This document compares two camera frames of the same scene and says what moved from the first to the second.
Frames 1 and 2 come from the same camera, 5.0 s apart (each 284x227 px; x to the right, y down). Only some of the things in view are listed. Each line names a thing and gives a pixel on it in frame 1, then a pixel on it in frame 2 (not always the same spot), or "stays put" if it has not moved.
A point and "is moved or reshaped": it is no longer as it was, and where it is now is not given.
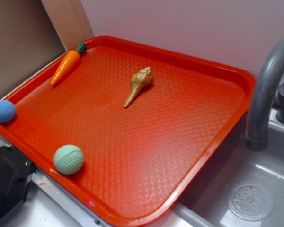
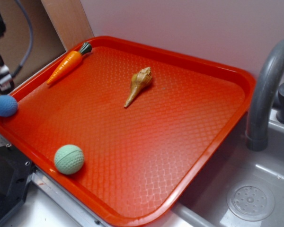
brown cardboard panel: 23,38 stays put
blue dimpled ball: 4,111 is moved or reshaped
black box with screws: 11,172 stays put
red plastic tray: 125,126 stays put
